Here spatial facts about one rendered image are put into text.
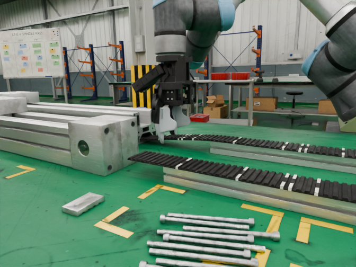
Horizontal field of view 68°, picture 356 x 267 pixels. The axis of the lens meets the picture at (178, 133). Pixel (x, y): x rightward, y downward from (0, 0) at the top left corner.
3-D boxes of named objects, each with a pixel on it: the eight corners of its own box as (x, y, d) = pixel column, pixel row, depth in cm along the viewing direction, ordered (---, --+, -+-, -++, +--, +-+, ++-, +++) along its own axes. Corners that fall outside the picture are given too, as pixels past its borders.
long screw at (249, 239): (253, 241, 29) (253, 232, 28) (254, 247, 28) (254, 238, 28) (159, 233, 31) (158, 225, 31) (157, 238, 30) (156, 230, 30)
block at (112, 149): (146, 158, 58) (144, 115, 56) (104, 176, 48) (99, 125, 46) (116, 152, 63) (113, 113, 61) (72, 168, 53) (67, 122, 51)
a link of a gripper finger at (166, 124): (171, 145, 61) (175, 106, 61) (151, 143, 64) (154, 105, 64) (178, 145, 64) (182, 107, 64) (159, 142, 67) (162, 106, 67)
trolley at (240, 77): (254, 136, 403) (256, 68, 381) (252, 145, 352) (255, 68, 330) (189, 133, 435) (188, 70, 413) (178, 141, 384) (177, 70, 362)
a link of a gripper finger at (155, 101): (154, 123, 62) (158, 86, 62) (149, 123, 63) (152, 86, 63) (166, 124, 66) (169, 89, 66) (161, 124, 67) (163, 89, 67)
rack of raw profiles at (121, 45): (53, 100, 1108) (46, 45, 1059) (71, 98, 1183) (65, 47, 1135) (111, 103, 944) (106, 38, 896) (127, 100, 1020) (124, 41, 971)
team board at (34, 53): (3, 122, 589) (-13, 29, 547) (20, 118, 637) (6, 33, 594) (64, 123, 563) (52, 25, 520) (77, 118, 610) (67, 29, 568)
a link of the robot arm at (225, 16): (216, 25, 73) (178, 24, 70) (232, -11, 63) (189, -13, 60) (223, 47, 71) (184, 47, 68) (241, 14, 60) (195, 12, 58)
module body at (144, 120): (157, 138, 77) (156, 108, 75) (134, 145, 69) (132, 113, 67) (11, 119, 118) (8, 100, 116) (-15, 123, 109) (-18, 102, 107)
